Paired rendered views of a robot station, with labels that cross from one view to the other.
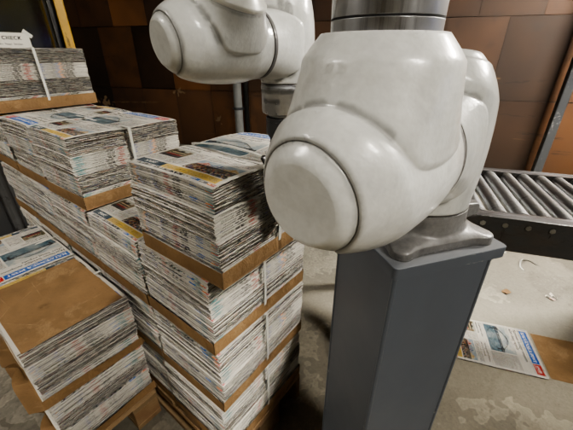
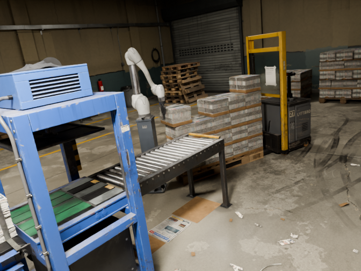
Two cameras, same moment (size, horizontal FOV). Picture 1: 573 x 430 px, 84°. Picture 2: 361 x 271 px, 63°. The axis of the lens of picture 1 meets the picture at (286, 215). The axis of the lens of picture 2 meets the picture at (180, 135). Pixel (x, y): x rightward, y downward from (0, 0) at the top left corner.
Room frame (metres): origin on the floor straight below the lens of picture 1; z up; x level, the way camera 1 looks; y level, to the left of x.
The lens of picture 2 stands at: (2.47, -3.30, 1.75)
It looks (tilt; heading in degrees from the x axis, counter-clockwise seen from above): 16 degrees down; 116
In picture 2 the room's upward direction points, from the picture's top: 7 degrees counter-clockwise
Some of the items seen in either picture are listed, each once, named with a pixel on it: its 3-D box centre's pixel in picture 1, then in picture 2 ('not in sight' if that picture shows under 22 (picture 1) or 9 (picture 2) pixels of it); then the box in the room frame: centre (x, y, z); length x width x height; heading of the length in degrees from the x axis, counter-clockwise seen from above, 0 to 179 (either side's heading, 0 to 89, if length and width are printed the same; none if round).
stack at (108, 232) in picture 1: (160, 285); (208, 143); (1.03, 0.52, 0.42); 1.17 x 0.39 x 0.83; 53
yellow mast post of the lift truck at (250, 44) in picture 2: not in sight; (252, 91); (1.47, 1.64, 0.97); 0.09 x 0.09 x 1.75; 53
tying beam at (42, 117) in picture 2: not in sight; (41, 108); (0.80, -1.94, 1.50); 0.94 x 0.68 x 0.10; 163
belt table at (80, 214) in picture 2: not in sight; (66, 207); (0.80, -1.94, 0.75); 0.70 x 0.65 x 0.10; 73
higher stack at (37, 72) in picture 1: (69, 192); (246, 118); (1.47, 1.10, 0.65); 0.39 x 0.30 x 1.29; 143
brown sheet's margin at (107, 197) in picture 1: (119, 177); (213, 112); (1.11, 0.62, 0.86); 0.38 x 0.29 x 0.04; 144
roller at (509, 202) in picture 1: (503, 194); (171, 154); (1.14, -0.85, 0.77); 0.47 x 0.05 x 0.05; 163
